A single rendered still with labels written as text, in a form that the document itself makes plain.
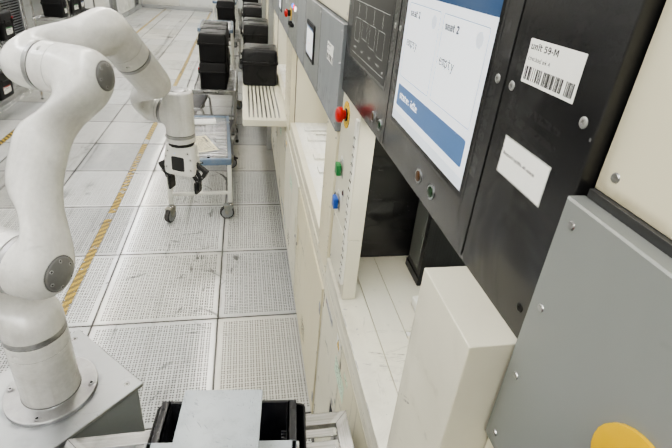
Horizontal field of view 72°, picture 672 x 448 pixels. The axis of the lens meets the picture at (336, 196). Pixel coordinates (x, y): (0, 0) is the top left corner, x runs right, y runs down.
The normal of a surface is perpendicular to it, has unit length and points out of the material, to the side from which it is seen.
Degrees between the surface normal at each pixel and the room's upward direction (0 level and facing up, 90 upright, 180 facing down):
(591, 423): 90
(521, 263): 90
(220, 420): 0
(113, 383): 0
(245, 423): 0
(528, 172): 90
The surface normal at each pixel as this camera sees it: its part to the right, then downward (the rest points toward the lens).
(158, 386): 0.08, -0.88
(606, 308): -0.98, 0.01
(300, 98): 0.18, 0.47
